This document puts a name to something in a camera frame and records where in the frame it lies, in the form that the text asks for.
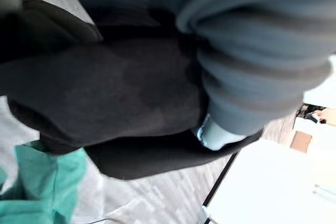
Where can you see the black cloth garment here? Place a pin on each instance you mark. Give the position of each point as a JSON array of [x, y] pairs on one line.
[[110, 90]]

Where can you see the green cloth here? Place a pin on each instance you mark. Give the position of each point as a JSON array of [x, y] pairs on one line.
[[39, 182]]

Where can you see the white cabinet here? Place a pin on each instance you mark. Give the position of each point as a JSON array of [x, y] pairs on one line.
[[270, 187]]

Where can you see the brown cardboard box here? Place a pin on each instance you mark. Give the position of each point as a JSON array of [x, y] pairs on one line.
[[300, 141]]

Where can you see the black bed frame edge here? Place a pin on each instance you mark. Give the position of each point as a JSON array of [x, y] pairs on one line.
[[220, 179]]

